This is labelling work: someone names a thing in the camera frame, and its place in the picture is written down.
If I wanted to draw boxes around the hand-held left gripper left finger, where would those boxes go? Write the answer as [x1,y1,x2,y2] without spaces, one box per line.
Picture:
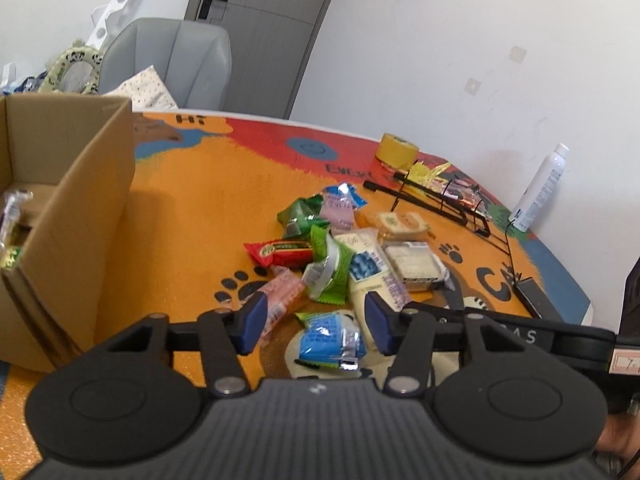
[95,291,269,398]

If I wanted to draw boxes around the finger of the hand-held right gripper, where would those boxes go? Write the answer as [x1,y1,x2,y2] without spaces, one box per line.
[405,301,501,321]

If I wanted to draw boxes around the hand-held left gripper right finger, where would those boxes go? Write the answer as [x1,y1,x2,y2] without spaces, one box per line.
[364,291,504,397]

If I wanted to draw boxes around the pink sausage packet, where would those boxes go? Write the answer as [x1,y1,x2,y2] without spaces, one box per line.
[239,266,307,347]

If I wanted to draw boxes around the blue and white snack packet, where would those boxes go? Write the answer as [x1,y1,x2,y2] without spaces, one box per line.
[295,309,369,372]

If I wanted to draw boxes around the cream packet with blue picture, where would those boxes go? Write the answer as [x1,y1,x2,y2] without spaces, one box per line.
[332,227,412,357]

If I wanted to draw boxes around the bright green snack packet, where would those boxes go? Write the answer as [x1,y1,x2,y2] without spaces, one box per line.
[301,225,354,307]

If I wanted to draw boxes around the brown cardboard box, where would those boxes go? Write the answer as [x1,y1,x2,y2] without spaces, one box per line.
[0,94,137,373]

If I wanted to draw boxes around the person's right hand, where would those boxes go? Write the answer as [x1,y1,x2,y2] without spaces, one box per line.
[595,400,640,463]

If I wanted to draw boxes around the black power adapter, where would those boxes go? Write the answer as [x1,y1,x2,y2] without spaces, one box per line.
[514,276,564,322]

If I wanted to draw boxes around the white cake in clear tray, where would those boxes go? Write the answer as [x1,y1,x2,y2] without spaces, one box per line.
[381,240,449,292]

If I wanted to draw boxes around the red packet with green label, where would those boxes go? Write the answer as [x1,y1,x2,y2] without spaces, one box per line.
[243,238,316,269]

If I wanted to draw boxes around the dark cloth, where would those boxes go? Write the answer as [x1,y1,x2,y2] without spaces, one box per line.
[619,257,640,332]

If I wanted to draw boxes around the beige cake packet orange circle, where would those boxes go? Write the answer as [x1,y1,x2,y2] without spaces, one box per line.
[369,211,432,242]

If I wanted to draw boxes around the dark green snack packet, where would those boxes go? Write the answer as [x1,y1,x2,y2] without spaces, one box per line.
[277,194,331,239]

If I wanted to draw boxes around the colourful printed table mat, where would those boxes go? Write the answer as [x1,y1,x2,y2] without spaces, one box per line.
[0,109,594,480]

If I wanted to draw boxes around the pink wrapped candies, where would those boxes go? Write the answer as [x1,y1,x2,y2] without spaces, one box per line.
[444,179,482,207]

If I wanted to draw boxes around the pale pink snack packet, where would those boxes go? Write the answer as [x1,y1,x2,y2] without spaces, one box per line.
[320,195,357,232]

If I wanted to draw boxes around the blue and white candy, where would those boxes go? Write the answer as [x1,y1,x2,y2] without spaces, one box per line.
[321,183,369,210]

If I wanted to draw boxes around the yellow snack packets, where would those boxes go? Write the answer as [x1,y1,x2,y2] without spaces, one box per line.
[409,159,452,192]

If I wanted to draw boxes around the white spray bottle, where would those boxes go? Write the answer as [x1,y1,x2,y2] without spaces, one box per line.
[507,143,570,234]

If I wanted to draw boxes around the yellow tape roll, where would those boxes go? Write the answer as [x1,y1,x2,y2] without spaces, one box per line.
[377,133,420,171]

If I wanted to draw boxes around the green and yellow candy packet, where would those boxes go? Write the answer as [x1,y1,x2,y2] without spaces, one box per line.
[0,243,25,272]

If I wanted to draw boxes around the polka dot pillow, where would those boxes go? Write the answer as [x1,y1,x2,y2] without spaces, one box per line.
[99,65,179,110]

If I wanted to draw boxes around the clear wrapped candy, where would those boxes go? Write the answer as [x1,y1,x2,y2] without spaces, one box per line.
[1,188,34,247]

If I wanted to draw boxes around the grey chair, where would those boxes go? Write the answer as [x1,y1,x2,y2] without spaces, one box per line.
[97,17,232,110]

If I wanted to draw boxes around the grey door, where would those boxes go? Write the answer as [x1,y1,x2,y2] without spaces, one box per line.
[184,0,347,121]

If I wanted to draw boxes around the green panda print pillow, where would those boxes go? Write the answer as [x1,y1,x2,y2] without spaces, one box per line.
[37,41,104,96]

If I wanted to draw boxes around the white perforated rack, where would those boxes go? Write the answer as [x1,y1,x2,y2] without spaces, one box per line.
[87,0,149,52]

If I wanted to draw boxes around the black cable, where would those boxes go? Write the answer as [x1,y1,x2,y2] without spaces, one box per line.
[499,219,522,282]

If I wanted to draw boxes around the black wire rack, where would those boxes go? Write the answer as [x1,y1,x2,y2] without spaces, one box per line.
[362,160,517,262]

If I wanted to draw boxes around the black door handle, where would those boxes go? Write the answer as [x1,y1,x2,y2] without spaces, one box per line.
[197,0,232,21]

